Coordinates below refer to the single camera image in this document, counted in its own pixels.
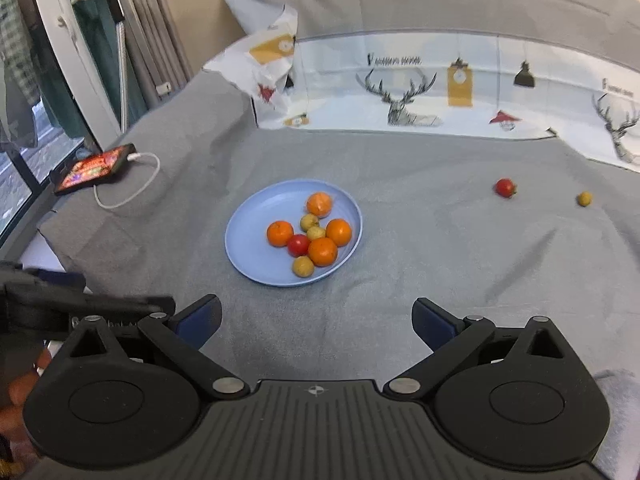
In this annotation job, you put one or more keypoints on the white bed sheet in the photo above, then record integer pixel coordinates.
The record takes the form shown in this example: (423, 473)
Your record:
(37, 252)

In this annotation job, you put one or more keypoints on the grey blanket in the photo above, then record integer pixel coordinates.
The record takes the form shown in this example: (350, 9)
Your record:
(450, 270)

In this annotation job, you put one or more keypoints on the deer printed white cloth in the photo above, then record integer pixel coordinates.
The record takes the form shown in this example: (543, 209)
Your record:
(450, 105)

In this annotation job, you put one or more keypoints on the light blue plate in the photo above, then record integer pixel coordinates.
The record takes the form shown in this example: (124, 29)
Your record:
(250, 250)

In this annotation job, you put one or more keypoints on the small yellow-green fruit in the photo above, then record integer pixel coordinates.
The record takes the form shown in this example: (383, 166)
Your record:
(315, 233)
(309, 221)
(584, 198)
(303, 266)

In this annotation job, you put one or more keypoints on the light blue towel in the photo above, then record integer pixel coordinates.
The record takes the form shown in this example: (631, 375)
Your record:
(617, 420)

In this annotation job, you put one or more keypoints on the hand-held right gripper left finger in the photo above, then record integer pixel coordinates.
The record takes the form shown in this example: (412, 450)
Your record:
(199, 321)

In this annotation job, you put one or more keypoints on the person's left hand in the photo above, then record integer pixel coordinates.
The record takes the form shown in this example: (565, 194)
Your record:
(20, 390)

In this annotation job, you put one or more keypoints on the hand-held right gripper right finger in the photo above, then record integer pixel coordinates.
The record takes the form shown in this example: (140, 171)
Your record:
(434, 324)

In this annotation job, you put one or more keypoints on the white window frame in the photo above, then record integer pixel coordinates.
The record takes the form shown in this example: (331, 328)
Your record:
(70, 60)

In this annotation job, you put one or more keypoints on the red tomato with green stem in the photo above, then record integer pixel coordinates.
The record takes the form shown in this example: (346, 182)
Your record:
(505, 187)

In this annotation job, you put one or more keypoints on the black smartphone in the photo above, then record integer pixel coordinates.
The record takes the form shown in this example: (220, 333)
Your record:
(95, 167)

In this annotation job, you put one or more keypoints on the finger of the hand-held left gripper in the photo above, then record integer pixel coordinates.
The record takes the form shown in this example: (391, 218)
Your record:
(125, 306)
(60, 280)

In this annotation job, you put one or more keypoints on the small red tomato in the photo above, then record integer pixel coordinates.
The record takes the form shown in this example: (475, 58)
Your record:
(298, 245)

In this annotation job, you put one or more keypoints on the glossy orange mandarin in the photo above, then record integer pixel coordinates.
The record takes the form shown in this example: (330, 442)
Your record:
(319, 204)

